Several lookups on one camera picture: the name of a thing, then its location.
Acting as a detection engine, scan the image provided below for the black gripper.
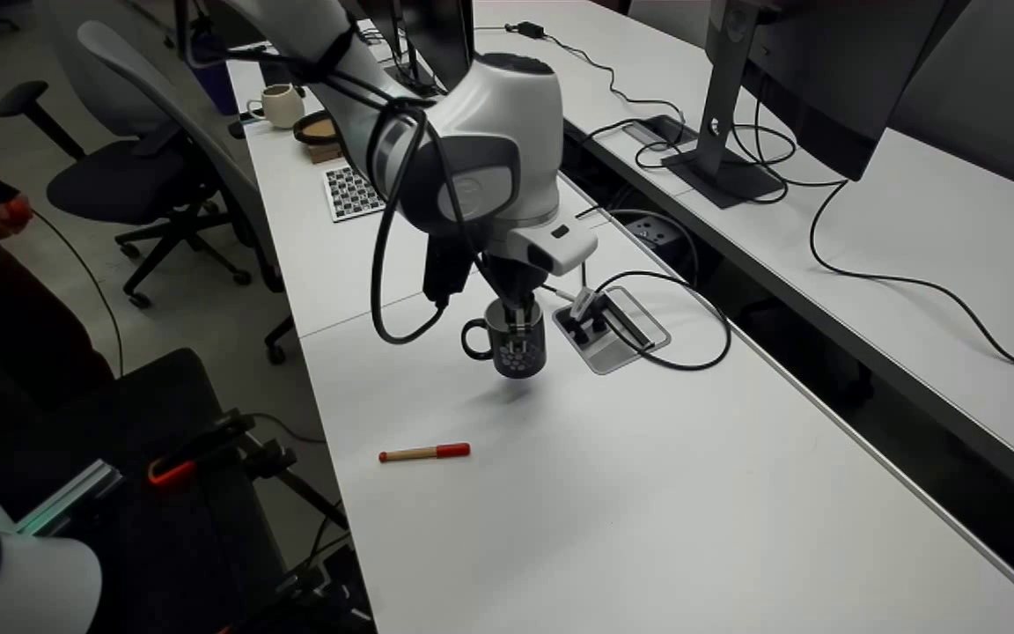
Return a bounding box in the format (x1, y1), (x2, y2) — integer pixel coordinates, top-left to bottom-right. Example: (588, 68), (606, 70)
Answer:
(470, 243), (554, 336)

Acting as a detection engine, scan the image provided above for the black looped socket cable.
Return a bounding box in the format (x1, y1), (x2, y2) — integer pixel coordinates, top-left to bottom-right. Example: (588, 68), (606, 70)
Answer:
(574, 263), (735, 378)

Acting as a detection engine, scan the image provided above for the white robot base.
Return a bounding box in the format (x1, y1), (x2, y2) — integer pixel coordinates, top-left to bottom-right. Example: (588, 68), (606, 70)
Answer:
(0, 441), (104, 634)

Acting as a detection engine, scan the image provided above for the grey monitor with grey stand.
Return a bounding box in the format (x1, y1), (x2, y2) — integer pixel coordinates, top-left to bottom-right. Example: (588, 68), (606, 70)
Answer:
(657, 0), (976, 212)

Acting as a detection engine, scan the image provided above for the grey office chair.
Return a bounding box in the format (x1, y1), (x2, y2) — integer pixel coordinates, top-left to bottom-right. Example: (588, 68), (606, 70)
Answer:
(0, 13), (291, 313)

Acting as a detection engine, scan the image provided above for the grey table power socket box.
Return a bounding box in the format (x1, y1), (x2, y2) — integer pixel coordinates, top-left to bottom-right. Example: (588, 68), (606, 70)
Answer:
(554, 284), (676, 380)

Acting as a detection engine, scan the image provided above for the checkerboard calibration board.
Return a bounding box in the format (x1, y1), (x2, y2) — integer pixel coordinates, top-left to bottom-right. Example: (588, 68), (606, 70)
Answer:
(321, 161), (389, 229)

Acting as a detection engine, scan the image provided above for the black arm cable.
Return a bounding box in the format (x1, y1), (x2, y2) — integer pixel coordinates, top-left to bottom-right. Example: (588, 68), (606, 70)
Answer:
(365, 47), (456, 348)

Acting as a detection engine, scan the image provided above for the dark monitor with black stand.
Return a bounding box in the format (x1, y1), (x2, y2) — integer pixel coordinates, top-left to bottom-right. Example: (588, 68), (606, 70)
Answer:
(890, 0), (1014, 203)

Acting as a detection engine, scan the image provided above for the small red object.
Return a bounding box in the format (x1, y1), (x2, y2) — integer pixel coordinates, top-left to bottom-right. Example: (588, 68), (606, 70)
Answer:
(0, 190), (35, 235)

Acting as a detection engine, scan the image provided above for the dark grey mug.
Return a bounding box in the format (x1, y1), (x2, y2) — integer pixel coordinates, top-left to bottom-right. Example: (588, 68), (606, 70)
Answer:
(456, 291), (549, 380)

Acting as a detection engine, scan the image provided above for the long wavy black monitor cable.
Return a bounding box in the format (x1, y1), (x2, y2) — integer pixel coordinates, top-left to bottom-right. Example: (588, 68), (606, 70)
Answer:
(802, 174), (1014, 384)

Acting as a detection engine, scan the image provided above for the red and tan marker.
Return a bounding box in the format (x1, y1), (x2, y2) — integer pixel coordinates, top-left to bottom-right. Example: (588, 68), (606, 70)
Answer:
(376, 441), (476, 468)

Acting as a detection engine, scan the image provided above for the aluminium profile rail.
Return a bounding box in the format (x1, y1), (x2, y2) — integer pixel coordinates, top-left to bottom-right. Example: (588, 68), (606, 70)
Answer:
(13, 455), (125, 537)

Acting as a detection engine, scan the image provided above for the white cup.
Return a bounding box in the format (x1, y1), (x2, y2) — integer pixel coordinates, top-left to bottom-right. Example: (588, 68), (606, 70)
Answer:
(258, 77), (306, 135)

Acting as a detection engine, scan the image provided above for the black cable with plug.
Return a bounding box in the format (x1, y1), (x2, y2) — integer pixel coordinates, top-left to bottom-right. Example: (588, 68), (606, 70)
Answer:
(504, 13), (669, 118)

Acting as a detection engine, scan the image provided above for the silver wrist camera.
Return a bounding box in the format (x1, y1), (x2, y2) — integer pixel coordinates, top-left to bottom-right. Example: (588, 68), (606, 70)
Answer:
(513, 217), (601, 283)

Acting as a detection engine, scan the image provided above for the black clamp with orange handle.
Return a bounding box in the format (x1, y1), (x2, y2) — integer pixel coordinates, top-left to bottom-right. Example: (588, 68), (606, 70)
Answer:
(145, 408), (299, 494)

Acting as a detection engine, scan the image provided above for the grey docking hub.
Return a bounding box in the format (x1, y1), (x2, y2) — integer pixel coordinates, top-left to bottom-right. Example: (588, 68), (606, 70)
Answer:
(626, 114), (696, 150)

